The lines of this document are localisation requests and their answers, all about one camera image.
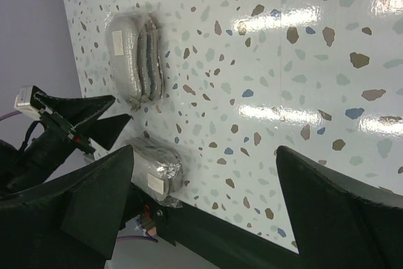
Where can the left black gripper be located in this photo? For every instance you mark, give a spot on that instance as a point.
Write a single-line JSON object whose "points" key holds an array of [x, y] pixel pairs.
{"points": [[50, 140]]}

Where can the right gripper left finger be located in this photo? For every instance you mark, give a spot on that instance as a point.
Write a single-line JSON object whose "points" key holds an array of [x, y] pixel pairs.
{"points": [[71, 221]]}

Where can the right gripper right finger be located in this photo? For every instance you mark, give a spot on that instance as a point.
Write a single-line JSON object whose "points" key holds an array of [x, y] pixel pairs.
{"points": [[338, 221]]}

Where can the silver scourer pack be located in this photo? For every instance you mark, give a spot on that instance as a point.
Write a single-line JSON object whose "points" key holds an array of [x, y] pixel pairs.
{"points": [[158, 170], [132, 40]]}

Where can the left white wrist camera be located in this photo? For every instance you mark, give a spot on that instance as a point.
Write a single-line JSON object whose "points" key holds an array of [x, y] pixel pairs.
{"points": [[27, 104]]}

